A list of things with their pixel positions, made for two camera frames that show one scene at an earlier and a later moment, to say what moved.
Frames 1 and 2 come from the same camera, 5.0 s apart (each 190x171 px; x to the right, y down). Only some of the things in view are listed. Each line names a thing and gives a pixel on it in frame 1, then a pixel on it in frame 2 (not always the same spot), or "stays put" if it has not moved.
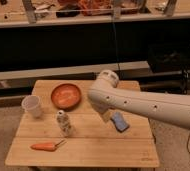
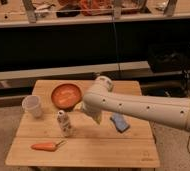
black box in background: [173, 56] stays put
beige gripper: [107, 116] → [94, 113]
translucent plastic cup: [31, 104] stays put
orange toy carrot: [47, 146] stays put
